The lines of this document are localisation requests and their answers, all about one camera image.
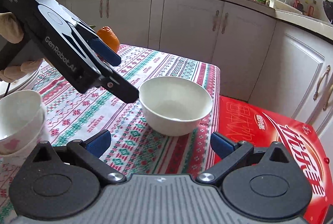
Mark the white stained plate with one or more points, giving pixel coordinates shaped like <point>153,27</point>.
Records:
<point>25,83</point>

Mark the red printed box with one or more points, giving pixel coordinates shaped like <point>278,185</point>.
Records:
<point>239,121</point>

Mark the left gloved hand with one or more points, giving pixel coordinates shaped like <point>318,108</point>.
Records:
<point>12,32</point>

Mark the bumpy orange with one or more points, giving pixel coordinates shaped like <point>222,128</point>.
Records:
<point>109,38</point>

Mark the white rectangular tray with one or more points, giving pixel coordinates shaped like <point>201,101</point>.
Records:
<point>281,6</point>

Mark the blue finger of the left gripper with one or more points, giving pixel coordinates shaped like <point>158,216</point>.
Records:
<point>120,87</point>
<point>99,47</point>

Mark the patterned tablecloth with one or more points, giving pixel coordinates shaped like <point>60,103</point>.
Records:
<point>135,147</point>

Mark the white floral bowl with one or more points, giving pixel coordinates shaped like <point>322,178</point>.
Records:
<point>19,144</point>
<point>19,108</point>
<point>174,106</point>

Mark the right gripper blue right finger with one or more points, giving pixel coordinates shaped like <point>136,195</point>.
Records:
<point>222,146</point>

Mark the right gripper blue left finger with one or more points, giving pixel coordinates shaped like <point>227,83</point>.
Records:
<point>98,143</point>

